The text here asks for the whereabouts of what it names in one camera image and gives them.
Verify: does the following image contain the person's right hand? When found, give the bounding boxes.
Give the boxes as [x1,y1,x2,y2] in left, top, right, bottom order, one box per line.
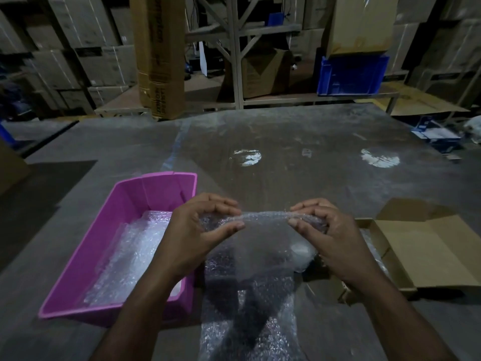
[287,198,380,292]

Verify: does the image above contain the person's left hand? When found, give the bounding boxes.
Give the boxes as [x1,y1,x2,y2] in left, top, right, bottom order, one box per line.
[157,193,246,284]

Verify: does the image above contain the pile of bubble wrap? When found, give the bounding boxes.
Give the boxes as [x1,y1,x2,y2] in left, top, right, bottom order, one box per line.
[81,211,185,307]

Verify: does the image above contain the glasses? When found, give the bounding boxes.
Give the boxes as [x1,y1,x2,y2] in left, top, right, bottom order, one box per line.
[198,210,328,361]

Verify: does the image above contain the small brown cardboard box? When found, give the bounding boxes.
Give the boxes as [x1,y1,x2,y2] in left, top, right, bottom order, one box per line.
[336,198,481,307]

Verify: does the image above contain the person's left forearm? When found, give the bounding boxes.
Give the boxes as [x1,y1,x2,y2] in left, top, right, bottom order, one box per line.
[90,272,192,361]

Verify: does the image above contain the person's right forearm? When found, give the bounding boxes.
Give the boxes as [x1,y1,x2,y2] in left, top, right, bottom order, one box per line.
[351,272,457,361]

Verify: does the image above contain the dark blue product box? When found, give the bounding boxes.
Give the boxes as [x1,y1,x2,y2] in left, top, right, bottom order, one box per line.
[411,115,438,132]

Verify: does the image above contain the blue and white product box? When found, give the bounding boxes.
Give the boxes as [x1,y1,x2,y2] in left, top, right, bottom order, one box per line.
[413,122,463,151]

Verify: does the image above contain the flattened printed cardboard sheet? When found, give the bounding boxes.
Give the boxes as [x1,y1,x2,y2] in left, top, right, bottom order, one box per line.
[357,84,470,117]

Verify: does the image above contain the large brown cardboard carton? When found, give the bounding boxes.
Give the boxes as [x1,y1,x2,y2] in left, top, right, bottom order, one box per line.
[0,138,31,196]

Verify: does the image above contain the tall narrow cardboard carton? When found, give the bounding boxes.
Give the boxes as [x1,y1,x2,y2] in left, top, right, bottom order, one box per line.
[129,0,187,121]

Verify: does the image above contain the flat cardboard sheet with tape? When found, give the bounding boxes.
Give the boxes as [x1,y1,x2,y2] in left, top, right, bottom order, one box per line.
[326,0,400,59]

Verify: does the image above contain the pink plastic bin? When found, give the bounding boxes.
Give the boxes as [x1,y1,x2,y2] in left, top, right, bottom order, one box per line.
[38,171,199,327]

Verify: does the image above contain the blue plastic crate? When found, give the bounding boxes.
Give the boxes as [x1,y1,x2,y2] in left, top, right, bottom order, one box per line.
[317,55,390,96]

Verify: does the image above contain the white plastic bag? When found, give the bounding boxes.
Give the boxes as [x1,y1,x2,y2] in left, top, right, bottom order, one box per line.
[464,115,481,143]

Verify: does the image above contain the open brown carton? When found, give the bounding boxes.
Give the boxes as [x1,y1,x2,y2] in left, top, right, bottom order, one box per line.
[242,48,294,99]

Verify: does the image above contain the grey metal storage rack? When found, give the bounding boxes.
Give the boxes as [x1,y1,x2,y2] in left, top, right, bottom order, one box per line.
[94,0,401,117]

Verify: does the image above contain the blue plastic container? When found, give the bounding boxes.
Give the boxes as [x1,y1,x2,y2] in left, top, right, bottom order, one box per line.
[0,122,16,147]

